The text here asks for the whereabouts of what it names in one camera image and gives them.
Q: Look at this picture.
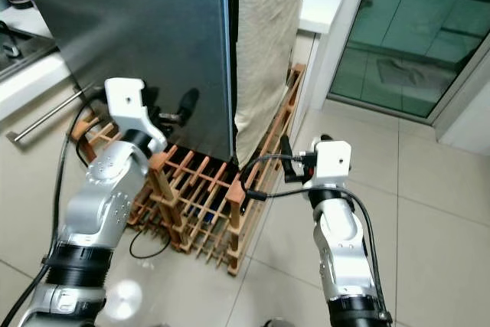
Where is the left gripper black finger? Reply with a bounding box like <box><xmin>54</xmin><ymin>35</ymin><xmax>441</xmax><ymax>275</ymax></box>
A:
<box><xmin>177</xmin><ymin>87</ymin><xmax>201</xmax><ymax>126</ymax></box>

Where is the wooden wine rack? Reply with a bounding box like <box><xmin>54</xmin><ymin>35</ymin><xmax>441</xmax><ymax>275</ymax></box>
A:
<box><xmin>71</xmin><ymin>63</ymin><xmax>307</xmax><ymax>276</ymax></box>

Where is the beige hanging cloth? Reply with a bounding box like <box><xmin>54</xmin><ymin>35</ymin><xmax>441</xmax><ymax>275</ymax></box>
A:
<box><xmin>233</xmin><ymin>0</ymin><xmax>312</xmax><ymax>167</ymax></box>

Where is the white kitchen countertop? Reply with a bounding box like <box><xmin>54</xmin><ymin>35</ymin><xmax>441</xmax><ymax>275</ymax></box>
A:
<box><xmin>0</xmin><ymin>5</ymin><xmax>81</xmax><ymax>121</ymax></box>

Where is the green glass door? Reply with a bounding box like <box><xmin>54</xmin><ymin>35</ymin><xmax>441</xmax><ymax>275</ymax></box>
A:
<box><xmin>328</xmin><ymin>0</ymin><xmax>490</xmax><ymax>119</ymax></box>

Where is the steel gas stove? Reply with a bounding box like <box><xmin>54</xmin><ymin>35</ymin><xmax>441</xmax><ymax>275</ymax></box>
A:
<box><xmin>0</xmin><ymin>21</ymin><xmax>58</xmax><ymax>83</ymax></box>

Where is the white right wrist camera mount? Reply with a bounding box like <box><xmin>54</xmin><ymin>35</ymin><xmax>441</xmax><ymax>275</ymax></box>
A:
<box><xmin>303</xmin><ymin>139</ymin><xmax>353</xmax><ymax>190</ymax></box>

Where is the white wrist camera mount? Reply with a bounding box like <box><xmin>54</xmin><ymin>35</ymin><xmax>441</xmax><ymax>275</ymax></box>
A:
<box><xmin>103</xmin><ymin>77</ymin><xmax>168</xmax><ymax>152</ymax></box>
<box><xmin>303</xmin><ymin>139</ymin><xmax>353</xmax><ymax>190</ymax></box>

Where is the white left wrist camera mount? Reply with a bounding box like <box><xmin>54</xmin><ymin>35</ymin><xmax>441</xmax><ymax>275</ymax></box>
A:
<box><xmin>103</xmin><ymin>77</ymin><xmax>168</xmax><ymax>152</ymax></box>

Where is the metal cabinet handle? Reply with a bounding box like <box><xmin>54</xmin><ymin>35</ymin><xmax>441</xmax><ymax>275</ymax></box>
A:
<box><xmin>6</xmin><ymin>86</ymin><xmax>89</xmax><ymax>144</ymax></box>

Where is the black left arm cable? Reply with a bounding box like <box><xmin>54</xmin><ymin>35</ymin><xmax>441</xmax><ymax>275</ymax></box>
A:
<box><xmin>0</xmin><ymin>86</ymin><xmax>109</xmax><ymax>327</ymax></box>

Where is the thin black floor cable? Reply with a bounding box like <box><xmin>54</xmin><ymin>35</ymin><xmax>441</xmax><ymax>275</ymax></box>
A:
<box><xmin>129</xmin><ymin>229</ymin><xmax>174</xmax><ymax>260</ymax></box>

